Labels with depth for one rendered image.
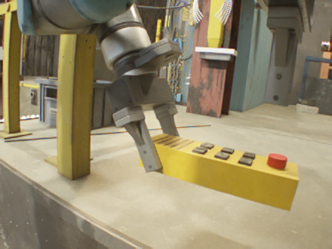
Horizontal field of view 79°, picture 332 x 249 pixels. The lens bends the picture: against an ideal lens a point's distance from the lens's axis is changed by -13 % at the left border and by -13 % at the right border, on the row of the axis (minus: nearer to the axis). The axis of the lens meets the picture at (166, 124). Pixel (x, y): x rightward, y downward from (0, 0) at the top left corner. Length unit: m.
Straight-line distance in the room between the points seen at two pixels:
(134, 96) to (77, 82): 0.23
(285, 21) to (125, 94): 0.23
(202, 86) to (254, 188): 1.62
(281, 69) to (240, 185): 0.16
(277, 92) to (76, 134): 0.45
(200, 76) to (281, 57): 1.66
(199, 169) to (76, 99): 0.34
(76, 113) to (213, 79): 1.45
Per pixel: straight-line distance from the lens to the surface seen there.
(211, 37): 1.82
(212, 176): 0.33
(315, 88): 4.67
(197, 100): 1.92
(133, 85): 0.35
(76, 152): 0.58
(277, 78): 0.27
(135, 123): 0.35
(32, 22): 0.38
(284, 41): 0.26
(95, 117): 1.11
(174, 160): 0.35
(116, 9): 0.26
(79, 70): 0.55
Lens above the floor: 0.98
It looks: 11 degrees down
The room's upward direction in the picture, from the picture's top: 6 degrees clockwise
